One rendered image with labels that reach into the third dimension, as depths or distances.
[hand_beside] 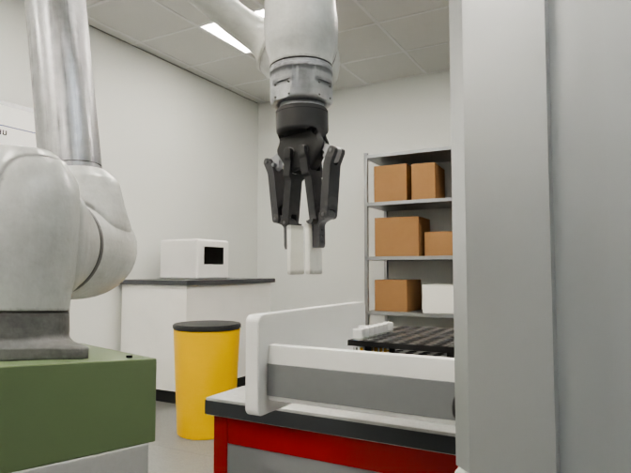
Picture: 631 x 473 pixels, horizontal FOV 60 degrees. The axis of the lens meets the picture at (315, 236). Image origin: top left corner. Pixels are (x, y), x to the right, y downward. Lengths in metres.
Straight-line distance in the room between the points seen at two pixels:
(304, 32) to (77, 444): 0.59
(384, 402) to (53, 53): 0.79
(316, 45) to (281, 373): 0.44
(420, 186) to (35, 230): 4.10
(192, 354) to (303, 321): 2.62
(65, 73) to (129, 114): 3.72
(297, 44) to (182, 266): 3.75
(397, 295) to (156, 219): 2.15
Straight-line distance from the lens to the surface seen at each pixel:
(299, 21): 0.79
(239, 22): 0.99
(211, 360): 3.28
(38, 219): 0.76
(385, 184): 4.82
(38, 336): 0.76
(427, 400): 0.55
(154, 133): 4.91
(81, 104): 1.03
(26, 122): 4.15
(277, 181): 0.80
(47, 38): 1.07
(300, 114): 0.76
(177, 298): 4.11
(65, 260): 0.78
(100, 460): 0.74
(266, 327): 0.62
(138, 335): 4.41
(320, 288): 5.54
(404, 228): 4.72
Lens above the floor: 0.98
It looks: 3 degrees up
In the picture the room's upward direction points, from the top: straight up
